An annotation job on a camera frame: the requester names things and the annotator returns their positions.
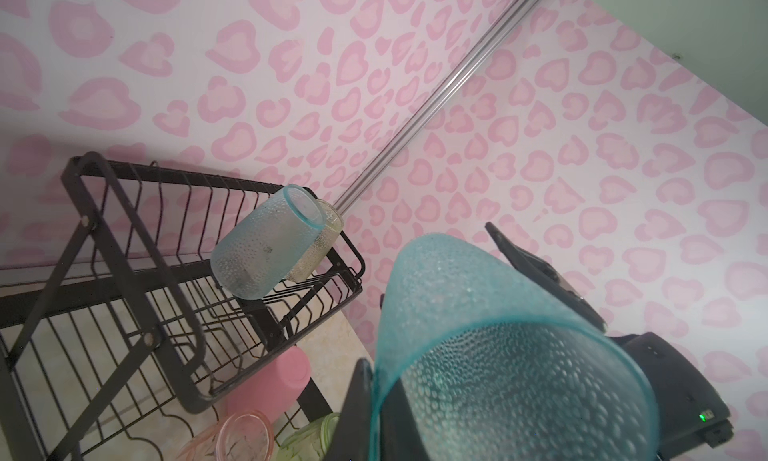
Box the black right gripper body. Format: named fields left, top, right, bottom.
left=612, top=332, right=734, bottom=460

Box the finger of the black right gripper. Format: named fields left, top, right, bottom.
left=485, top=222, right=607, bottom=334

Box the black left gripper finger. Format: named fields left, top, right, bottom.
left=325, top=358, right=429, bottom=461

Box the green cup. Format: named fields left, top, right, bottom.
left=276, top=413, right=340, bottom=461

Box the teal cup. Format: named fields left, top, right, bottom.
left=210, top=184, right=326, bottom=300
left=372, top=233, right=659, bottom=460

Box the pink cup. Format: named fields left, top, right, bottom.
left=225, top=346, right=311, bottom=423

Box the orange translucent cup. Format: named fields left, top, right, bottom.
left=176, top=411, right=275, bottom=461

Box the black wire dish rack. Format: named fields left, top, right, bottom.
left=1, top=152, right=365, bottom=460

